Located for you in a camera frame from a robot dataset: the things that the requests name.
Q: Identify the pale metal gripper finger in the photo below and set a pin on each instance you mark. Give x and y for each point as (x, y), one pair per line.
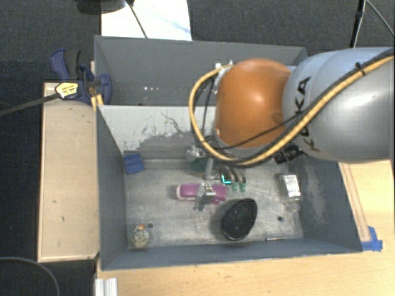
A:
(212, 193)
(200, 203)

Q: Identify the purple and white bottle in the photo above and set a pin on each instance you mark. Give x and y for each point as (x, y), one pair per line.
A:
(187, 191)

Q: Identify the grey metal bin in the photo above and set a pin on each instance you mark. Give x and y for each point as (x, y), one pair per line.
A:
(172, 220)

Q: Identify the black oval brush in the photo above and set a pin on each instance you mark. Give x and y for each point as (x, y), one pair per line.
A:
(239, 219)

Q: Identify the beige toy with orange top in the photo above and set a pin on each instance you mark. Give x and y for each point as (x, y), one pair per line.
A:
(140, 236)

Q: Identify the blue sponge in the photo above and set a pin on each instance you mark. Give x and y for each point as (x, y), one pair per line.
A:
(133, 163)

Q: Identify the pale wood board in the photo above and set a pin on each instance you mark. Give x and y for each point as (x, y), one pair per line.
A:
(68, 180)

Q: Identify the black cylinder on white bracket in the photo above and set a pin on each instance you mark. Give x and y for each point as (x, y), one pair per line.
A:
(287, 154)

